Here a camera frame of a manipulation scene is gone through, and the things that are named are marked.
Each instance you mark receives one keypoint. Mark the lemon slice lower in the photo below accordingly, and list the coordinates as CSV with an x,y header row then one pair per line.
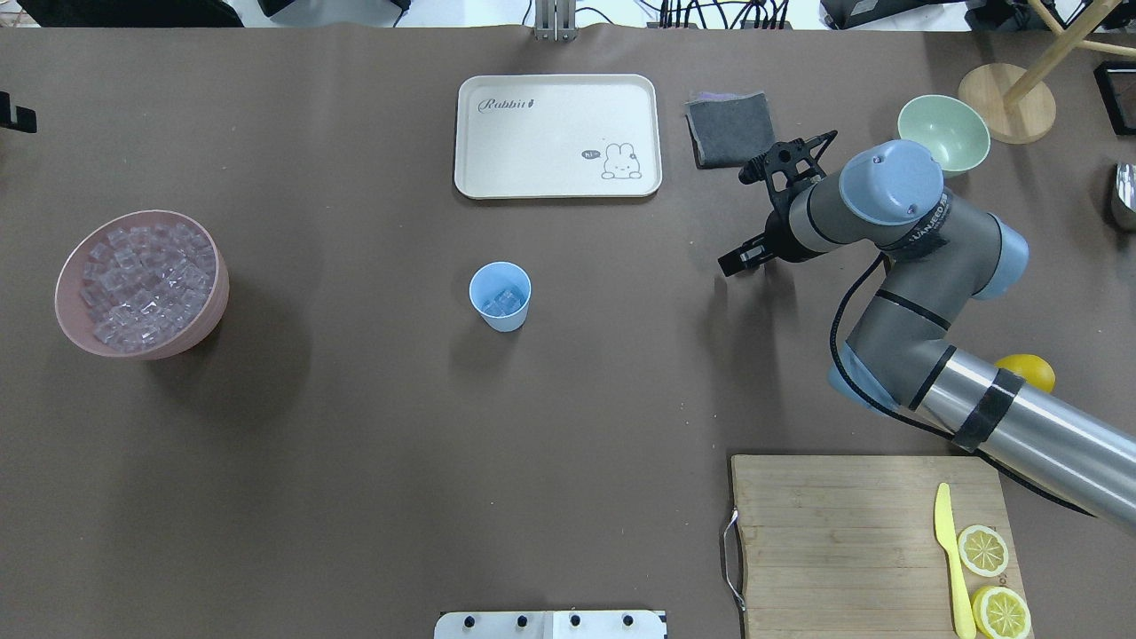
x,y
1000,612

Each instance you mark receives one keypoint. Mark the mint green bowl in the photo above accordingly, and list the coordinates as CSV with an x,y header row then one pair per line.
x,y
956,136

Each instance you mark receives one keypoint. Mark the lemon slice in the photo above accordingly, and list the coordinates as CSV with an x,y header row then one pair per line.
x,y
983,551
1000,612

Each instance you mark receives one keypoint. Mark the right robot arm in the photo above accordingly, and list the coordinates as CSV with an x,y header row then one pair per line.
x,y
943,252

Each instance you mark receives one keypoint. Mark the black metal glass rack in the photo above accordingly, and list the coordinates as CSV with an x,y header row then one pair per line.
x,y
1116,83

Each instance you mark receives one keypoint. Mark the wooden cutting board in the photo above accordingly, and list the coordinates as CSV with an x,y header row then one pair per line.
x,y
843,545

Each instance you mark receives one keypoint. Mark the pink bowl of ice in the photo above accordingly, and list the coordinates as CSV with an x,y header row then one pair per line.
x,y
145,286

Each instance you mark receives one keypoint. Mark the light blue plastic cup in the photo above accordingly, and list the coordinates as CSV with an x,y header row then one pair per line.
x,y
500,293

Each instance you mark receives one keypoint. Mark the yellow lemon near board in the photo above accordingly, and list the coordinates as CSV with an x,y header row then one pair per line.
x,y
1032,368

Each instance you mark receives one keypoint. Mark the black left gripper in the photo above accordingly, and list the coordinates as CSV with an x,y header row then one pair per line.
x,y
26,119

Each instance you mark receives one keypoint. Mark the yellow plastic knife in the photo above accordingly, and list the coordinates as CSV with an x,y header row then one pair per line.
x,y
944,530

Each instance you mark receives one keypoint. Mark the aluminium frame post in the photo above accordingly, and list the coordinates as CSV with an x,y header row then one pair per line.
x,y
554,20

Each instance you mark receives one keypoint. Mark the cream rabbit tray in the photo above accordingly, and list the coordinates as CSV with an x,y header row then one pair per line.
x,y
557,136

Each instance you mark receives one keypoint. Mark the steel ice scoop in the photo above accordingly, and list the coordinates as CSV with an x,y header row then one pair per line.
x,y
1122,198

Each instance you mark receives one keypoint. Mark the wooden glass stand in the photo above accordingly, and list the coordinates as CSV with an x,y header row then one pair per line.
x,y
1014,102

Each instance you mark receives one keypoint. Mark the grey folded cloth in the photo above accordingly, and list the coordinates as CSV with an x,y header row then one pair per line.
x,y
728,130

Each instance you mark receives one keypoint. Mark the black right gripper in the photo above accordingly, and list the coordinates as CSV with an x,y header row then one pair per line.
x,y
783,241

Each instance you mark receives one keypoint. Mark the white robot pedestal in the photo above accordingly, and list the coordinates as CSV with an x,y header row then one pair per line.
x,y
553,624

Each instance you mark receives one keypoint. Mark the lemon slice upper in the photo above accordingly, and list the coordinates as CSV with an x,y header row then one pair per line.
x,y
983,551

